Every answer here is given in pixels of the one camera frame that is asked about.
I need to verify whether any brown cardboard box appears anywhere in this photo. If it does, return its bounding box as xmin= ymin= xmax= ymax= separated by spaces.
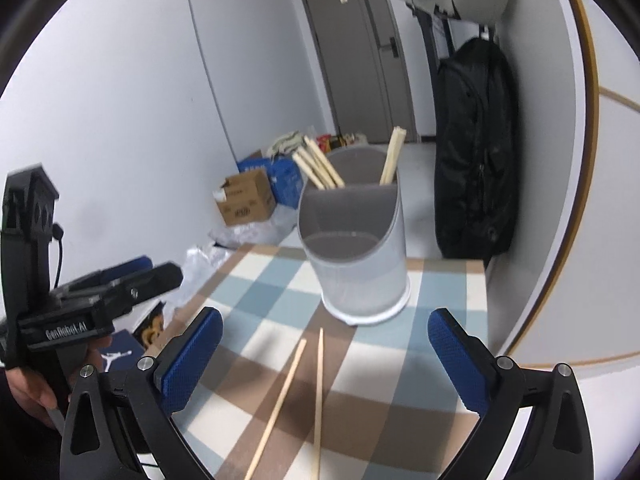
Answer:
xmin=213 ymin=168 xmax=276 ymax=226

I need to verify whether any person left hand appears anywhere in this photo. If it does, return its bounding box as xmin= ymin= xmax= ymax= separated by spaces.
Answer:
xmin=4 ymin=334 xmax=114 ymax=428

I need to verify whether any blue cardboard box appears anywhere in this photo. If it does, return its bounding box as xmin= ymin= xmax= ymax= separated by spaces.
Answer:
xmin=236 ymin=156 xmax=304 ymax=209

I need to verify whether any navy jordan shoe box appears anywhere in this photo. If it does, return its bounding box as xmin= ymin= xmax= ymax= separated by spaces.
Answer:
xmin=100 ymin=330 xmax=144 ymax=373

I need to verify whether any grey utensil holder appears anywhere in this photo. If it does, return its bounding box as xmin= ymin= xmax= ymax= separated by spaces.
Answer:
xmin=297 ymin=144 xmax=411 ymax=326

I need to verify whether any grey mailer bag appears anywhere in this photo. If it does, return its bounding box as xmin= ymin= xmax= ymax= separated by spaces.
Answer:
xmin=208 ymin=205 xmax=297 ymax=249

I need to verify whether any cream cloth bundle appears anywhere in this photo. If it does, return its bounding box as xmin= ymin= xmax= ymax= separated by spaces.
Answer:
xmin=266 ymin=131 xmax=305 ymax=158

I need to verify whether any wooden chopstick on mat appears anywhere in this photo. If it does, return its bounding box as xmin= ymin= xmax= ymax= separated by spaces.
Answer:
xmin=244 ymin=338 xmax=307 ymax=480
xmin=310 ymin=328 xmax=324 ymax=480

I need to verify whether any checkered table mat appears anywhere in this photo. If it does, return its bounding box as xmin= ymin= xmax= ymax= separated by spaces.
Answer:
xmin=166 ymin=246 xmax=488 ymax=479

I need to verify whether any red yellow shopping bag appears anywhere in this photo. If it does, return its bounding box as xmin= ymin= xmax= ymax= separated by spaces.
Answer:
xmin=316 ymin=132 xmax=368 ymax=153

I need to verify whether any white plastic bag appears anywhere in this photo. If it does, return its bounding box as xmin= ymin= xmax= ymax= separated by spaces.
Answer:
xmin=167 ymin=243 xmax=233 ymax=307

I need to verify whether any chopstick in holder rear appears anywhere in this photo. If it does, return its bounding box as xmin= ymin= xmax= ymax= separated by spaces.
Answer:
xmin=380 ymin=127 xmax=407 ymax=185

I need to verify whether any black backpack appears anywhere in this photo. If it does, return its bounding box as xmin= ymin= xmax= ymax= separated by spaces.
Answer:
xmin=434 ymin=37 xmax=520 ymax=263

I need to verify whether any grey door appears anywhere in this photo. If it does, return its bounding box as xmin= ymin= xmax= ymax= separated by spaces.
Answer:
xmin=303 ymin=0 xmax=418 ymax=144

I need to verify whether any chopstick in holder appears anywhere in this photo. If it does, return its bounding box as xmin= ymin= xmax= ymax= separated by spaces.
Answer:
xmin=304 ymin=136 xmax=345 ymax=188
xmin=292 ymin=148 xmax=333 ymax=190
xmin=380 ymin=127 xmax=407 ymax=185

